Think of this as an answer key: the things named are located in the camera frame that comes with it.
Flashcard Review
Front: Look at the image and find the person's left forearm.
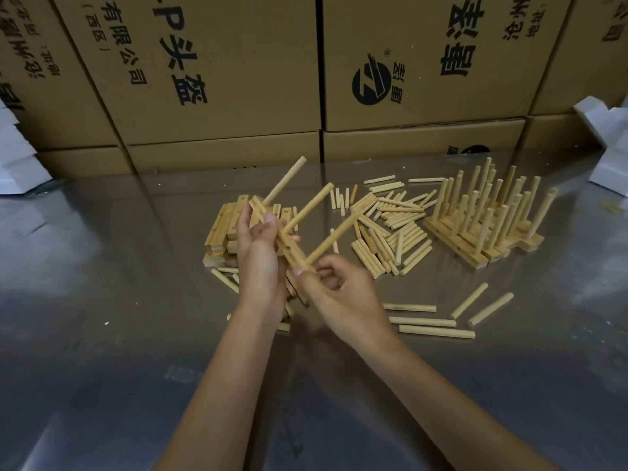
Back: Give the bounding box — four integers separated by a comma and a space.
154, 308, 288, 471

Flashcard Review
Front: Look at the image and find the person's right hand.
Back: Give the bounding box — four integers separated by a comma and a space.
292, 254, 396, 357

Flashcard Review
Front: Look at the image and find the person's left hand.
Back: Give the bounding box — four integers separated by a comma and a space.
234, 203, 301, 322

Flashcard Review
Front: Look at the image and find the pile of wooden dowels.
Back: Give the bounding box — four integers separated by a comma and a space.
211, 175, 515, 340

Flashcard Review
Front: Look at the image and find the stack of white foam blocks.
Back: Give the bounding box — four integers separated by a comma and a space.
574, 95, 628, 197
0, 100, 52, 196

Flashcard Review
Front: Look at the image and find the pile of drilled wooden bars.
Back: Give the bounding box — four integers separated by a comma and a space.
202, 193, 300, 270

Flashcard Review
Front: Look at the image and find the person's right forearm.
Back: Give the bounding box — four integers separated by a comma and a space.
362, 333, 560, 471

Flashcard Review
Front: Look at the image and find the shiny metal table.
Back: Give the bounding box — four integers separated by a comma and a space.
0, 149, 628, 471

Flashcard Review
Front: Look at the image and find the stack of brown cardboard boxes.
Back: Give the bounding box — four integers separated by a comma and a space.
0, 0, 628, 180

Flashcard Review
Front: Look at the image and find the drilled wooden block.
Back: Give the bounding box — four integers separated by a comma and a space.
457, 201, 546, 253
462, 198, 546, 246
431, 214, 504, 263
250, 194, 307, 270
452, 204, 531, 250
423, 218, 490, 270
446, 206, 522, 253
468, 193, 539, 230
439, 210, 514, 257

